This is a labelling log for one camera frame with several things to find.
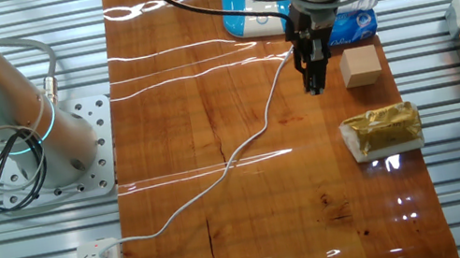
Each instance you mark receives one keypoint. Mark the blue tissue pack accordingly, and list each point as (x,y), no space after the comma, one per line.
(354,26)

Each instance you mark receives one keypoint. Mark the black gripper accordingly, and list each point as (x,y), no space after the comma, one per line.
(301,23)

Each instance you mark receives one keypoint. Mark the wooden cube block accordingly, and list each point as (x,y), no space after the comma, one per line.
(360,66)

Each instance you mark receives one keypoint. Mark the gold wrapped white package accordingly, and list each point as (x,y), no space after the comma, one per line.
(384,130)

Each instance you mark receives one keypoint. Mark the grey perforated mounting plate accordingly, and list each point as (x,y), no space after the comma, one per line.
(98,138)

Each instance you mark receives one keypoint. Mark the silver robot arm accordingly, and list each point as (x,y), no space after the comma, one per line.
(17,105)

